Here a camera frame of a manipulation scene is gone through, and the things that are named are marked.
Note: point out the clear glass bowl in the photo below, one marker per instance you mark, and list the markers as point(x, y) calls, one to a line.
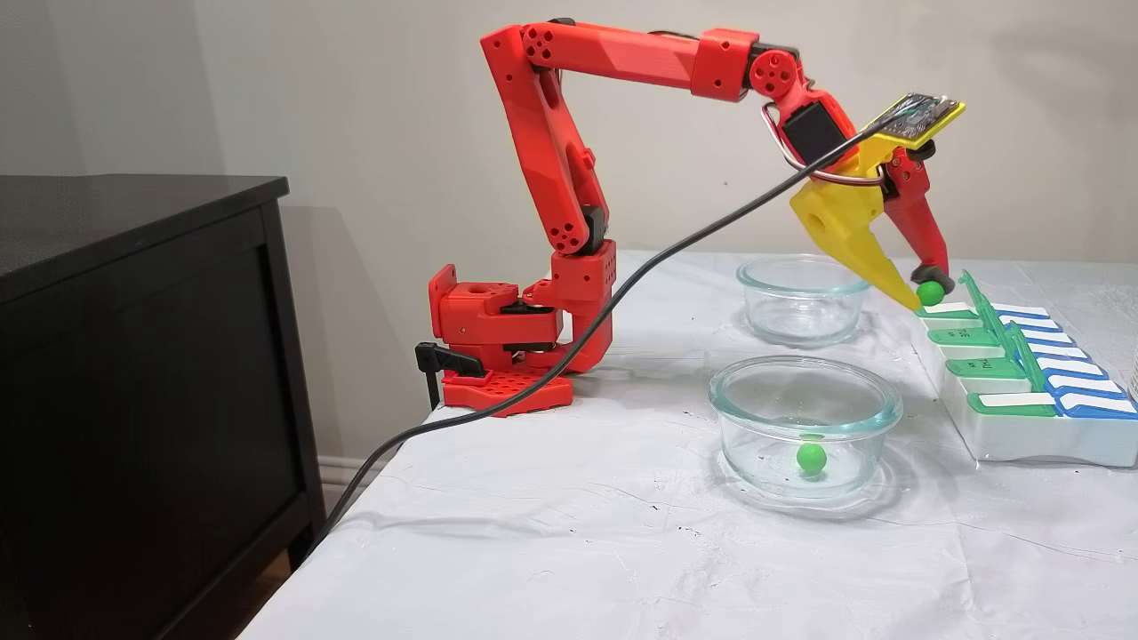
point(765, 277)
point(805, 391)

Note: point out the white baseboard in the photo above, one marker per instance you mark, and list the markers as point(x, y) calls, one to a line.
point(351, 471)

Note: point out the black table clamp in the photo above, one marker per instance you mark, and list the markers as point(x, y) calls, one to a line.
point(444, 360)

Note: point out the white weekly pill organizer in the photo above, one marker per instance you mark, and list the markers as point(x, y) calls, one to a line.
point(1013, 436)

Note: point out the green ball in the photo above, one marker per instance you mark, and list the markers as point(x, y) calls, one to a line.
point(930, 292)
point(811, 458)

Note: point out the black wooden cabinet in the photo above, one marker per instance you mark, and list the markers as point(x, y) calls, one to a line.
point(133, 356)

